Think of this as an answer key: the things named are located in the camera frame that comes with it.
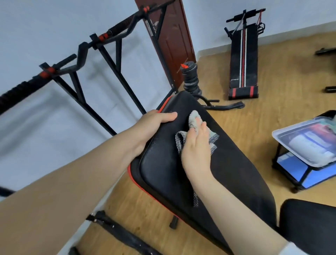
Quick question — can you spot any person's left hand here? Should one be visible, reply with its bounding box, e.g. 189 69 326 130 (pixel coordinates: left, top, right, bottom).
130 110 178 158

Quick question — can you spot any person's right hand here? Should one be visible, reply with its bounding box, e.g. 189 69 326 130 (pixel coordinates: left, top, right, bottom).
180 121 213 183

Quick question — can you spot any grey cleaning cloth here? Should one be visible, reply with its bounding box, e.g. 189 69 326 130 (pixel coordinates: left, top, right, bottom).
174 110 220 208

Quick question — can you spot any black weight bench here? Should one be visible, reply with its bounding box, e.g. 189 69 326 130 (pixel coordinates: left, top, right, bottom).
127 90 336 255

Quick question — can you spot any person's right forearm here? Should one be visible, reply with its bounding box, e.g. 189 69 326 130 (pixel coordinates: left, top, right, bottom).
188 173 289 255

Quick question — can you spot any person's left forearm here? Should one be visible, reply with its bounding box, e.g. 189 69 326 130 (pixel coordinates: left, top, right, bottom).
0 131 142 255

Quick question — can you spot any black dumbbell weight stack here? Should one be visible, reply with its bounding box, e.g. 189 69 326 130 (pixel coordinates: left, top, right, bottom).
180 61 203 96

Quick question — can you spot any black metal cart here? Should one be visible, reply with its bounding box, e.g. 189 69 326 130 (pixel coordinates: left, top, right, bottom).
272 110 336 194

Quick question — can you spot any clear plastic tray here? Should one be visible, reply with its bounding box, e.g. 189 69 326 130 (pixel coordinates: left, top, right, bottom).
272 116 336 168

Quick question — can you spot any brown wooden door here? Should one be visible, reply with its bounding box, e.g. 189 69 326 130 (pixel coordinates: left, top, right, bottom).
135 0 197 90

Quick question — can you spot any blue flat board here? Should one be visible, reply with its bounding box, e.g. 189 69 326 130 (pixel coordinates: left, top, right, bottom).
277 152 336 189

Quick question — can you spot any black striped sit-up bench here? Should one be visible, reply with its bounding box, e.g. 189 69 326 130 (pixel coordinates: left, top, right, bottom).
224 8 266 100

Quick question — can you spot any white paper roll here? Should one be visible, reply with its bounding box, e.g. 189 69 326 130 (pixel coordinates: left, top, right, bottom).
288 134 330 164

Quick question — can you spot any red blue printed packet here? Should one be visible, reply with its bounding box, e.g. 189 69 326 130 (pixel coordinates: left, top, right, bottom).
304 123 336 150

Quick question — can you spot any black pull-up station frame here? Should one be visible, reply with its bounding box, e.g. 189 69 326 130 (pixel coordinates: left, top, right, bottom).
77 0 246 115
0 54 158 255

